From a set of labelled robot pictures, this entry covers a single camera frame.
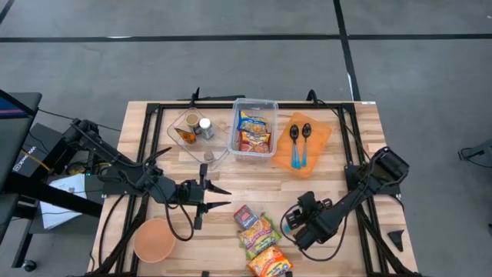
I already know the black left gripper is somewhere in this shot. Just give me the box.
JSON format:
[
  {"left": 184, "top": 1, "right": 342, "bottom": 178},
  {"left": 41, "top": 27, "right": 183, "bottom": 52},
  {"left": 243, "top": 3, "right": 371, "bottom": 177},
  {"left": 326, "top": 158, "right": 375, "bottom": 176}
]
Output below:
[{"left": 175, "top": 163, "right": 233, "bottom": 231}]

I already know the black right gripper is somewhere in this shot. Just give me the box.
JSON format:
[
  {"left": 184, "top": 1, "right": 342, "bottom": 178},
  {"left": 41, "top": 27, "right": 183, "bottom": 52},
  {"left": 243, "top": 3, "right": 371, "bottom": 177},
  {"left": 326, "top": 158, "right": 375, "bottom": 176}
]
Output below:
[{"left": 284, "top": 191, "right": 334, "bottom": 232}]

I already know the yellow ramen packet pink band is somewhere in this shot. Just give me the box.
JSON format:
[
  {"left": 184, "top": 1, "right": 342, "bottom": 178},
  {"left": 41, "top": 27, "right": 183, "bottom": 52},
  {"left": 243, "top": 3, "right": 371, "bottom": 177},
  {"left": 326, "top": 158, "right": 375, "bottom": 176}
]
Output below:
[{"left": 238, "top": 130, "right": 272, "bottom": 154}]

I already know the orange seasoning packet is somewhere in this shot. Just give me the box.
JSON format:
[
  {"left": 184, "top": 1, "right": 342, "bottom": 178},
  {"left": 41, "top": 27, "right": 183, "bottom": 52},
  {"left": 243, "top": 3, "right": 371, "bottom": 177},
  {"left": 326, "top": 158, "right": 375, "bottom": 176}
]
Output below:
[{"left": 174, "top": 127, "right": 198, "bottom": 145}]

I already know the white-lidded spice jar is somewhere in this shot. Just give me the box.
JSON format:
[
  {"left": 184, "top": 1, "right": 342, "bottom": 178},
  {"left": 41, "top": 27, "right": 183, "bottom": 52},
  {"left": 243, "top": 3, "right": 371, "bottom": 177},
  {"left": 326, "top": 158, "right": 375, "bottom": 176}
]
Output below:
[{"left": 198, "top": 117, "right": 215, "bottom": 140}]

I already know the glass jar of brown spice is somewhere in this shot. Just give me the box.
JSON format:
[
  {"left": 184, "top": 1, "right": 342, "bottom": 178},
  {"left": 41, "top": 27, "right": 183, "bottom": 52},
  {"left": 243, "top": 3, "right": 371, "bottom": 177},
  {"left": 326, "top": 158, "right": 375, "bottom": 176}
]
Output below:
[{"left": 184, "top": 113, "right": 203, "bottom": 135}]

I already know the blue ramen packet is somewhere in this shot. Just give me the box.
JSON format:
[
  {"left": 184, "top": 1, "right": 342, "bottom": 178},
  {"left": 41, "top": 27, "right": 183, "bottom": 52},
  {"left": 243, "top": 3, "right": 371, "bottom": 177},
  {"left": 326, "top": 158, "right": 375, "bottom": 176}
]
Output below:
[{"left": 236, "top": 110, "right": 269, "bottom": 135}]

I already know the small dark red packet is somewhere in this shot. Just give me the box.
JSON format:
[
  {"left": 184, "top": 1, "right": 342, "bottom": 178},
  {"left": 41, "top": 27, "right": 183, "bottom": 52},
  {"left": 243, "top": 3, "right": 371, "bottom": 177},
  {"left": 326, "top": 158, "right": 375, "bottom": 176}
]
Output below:
[{"left": 233, "top": 204, "right": 260, "bottom": 230}]

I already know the clear plastic tray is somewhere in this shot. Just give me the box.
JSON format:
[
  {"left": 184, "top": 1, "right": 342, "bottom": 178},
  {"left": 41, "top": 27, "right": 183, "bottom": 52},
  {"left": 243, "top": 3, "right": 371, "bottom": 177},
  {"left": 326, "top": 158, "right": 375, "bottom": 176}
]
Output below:
[{"left": 166, "top": 106, "right": 231, "bottom": 171}]

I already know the yellow ramen packet green edge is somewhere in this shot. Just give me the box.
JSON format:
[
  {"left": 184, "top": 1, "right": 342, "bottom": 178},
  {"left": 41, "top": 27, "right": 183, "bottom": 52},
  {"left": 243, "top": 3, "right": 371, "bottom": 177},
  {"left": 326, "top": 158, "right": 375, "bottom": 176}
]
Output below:
[{"left": 238, "top": 213, "right": 283, "bottom": 261}]

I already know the clear plastic container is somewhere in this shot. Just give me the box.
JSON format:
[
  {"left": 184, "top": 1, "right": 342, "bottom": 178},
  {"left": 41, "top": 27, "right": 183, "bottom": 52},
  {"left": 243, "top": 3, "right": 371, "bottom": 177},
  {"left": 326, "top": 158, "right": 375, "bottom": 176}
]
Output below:
[{"left": 227, "top": 97, "right": 280, "bottom": 162}]

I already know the orange ramen packet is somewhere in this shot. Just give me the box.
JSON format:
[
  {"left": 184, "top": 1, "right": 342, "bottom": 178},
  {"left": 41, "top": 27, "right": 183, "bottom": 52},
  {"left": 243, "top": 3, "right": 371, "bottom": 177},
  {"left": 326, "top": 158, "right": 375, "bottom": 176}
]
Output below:
[{"left": 246, "top": 245, "right": 294, "bottom": 277}]

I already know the orange plastic lid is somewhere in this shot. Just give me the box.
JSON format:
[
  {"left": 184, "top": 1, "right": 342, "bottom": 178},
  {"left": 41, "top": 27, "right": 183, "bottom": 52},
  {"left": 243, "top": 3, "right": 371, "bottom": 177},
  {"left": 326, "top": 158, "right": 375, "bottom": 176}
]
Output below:
[{"left": 271, "top": 111, "right": 334, "bottom": 180}]

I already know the orange bowl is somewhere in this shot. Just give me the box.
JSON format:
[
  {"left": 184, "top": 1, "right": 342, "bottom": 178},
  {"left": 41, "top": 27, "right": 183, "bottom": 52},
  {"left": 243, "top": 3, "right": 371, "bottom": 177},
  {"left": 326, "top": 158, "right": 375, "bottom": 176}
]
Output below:
[{"left": 132, "top": 217, "right": 177, "bottom": 264}]

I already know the black triangular plastic piece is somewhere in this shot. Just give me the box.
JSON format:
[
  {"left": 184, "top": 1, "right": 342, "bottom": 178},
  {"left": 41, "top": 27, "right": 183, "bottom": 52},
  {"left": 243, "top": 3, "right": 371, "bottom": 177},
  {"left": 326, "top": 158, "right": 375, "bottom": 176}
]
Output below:
[{"left": 387, "top": 229, "right": 406, "bottom": 253}]

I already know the white paper sheet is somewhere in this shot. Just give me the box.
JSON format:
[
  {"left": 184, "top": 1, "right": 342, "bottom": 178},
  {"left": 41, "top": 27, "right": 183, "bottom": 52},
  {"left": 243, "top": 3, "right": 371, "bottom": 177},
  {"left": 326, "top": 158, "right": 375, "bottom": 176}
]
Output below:
[{"left": 39, "top": 173, "right": 88, "bottom": 231}]

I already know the black computer box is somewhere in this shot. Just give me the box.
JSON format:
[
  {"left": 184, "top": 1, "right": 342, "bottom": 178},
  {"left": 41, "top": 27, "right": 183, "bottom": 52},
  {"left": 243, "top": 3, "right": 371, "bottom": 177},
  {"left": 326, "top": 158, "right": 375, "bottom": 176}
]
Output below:
[{"left": 11, "top": 122, "right": 82, "bottom": 179}]

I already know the black monitor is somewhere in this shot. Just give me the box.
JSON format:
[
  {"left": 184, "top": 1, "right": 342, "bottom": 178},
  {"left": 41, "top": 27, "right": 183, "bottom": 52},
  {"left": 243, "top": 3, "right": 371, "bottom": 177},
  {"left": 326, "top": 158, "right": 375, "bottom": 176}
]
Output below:
[{"left": 0, "top": 88, "right": 43, "bottom": 193}]

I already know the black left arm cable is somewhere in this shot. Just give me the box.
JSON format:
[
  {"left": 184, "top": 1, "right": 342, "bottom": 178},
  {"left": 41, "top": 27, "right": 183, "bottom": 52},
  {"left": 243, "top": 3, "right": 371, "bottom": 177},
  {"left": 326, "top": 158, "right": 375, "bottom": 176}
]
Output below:
[{"left": 165, "top": 202, "right": 196, "bottom": 242}]

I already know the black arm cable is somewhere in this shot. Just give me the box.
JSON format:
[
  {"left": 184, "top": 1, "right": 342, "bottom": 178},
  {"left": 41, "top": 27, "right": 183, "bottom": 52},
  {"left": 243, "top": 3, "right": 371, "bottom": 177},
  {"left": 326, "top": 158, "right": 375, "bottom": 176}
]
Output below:
[
  {"left": 165, "top": 202, "right": 196, "bottom": 242},
  {"left": 279, "top": 213, "right": 349, "bottom": 263}
]

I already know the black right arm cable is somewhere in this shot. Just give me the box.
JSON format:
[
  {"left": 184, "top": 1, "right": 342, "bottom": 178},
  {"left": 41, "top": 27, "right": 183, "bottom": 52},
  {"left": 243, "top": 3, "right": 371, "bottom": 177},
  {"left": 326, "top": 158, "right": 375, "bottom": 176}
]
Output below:
[{"left": 279, "top": 213, "right": 349, "bottom": 263}]

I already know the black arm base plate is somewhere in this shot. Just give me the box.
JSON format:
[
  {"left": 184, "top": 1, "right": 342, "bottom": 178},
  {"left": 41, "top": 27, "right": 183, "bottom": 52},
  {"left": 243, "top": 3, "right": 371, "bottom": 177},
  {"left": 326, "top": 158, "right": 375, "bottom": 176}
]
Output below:
[
  {"left": 344, "top": 164, "right": 401, "bottom": 196},
  {"left": 102, "top": 169, "right": 158, "bottom": 196}
]

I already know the black metal rig frame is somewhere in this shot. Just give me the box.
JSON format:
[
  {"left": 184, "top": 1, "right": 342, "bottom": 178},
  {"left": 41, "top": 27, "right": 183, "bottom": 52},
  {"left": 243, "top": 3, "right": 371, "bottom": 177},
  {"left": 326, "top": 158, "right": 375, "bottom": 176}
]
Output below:
[{"left": 87, "top": 87, "right": 422, "bottom": 277}]

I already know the thick black cable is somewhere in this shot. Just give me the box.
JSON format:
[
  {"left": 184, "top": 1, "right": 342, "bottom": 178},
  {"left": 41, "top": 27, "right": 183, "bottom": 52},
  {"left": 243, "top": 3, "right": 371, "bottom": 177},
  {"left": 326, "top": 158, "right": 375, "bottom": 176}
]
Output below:
[{"left": 97, "top": 194, "right": 128, "bottom": 269}]

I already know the black cart frame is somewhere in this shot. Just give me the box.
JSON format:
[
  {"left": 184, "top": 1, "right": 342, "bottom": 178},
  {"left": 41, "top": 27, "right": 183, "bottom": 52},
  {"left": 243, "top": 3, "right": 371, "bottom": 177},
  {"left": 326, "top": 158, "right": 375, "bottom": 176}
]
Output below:
[{"left": 0, "top": 175, "right": 104, "bottom": 270}]

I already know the thin black floor cable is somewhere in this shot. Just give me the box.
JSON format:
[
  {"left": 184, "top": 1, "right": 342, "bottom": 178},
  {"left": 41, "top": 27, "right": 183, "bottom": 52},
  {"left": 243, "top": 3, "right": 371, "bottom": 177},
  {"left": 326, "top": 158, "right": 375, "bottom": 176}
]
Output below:
[{"left": 37, "top": 108, "right": 122, "bottom": 133}]

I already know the yellow cable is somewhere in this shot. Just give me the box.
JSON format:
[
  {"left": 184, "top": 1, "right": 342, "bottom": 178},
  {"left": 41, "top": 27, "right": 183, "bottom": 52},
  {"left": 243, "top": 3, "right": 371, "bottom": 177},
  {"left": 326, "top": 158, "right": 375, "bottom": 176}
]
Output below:
[{"left": 21, "top": 149, "right": 52, "bottom": 172}]

